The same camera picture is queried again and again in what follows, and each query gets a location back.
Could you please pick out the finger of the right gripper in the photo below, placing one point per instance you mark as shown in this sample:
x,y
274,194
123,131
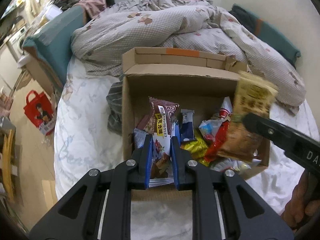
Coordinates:
x,y
267,128

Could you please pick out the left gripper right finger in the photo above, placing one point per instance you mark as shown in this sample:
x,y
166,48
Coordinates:
x,y
224,205

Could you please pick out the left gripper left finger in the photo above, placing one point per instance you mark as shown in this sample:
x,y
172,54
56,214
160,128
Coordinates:
x,y
99,204

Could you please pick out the tan peanut snack bag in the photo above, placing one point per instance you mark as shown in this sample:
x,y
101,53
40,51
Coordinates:
x,y
252,100

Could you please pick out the white red chips bag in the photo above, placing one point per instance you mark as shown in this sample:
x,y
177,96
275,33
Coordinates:
x,y
209,128

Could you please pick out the brown chocolate snack bag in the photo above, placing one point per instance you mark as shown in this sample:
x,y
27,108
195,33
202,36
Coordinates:
x,y
159,123

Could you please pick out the yellow cartoon popcorn bag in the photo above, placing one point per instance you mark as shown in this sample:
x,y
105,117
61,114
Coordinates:
x,y
237,166

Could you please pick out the right hand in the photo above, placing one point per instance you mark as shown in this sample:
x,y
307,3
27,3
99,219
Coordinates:
x,y
298,207

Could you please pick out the red candy bag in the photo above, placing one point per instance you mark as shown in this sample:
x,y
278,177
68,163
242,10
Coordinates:
x,y
220,138

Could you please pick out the yellow green snack bag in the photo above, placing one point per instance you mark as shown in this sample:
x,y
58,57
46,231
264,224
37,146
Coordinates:
x,y
197,148

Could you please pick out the white floral bed sheet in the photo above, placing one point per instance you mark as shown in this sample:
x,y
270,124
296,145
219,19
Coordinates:
x,y
82,142

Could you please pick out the dark blue snack packet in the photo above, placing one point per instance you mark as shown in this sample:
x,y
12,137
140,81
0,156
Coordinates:
x,y
187,128

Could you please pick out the brown cardboard box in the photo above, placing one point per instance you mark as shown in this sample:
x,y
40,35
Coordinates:
x,y
194,79

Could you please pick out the striped grey cloth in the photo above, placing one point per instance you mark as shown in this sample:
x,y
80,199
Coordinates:
x,y
114,100

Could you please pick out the red shopping bag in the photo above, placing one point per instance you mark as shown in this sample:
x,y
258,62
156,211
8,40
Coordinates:
x,y
38,110

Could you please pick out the checkered floral duvet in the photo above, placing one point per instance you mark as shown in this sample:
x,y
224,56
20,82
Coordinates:
x,y
185,24

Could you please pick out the teal cushion on left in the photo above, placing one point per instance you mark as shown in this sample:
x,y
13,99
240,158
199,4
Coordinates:
x,y
51,45

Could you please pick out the teal pillow at wall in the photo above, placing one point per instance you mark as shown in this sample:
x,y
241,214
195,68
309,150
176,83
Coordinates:
x,y
267,33

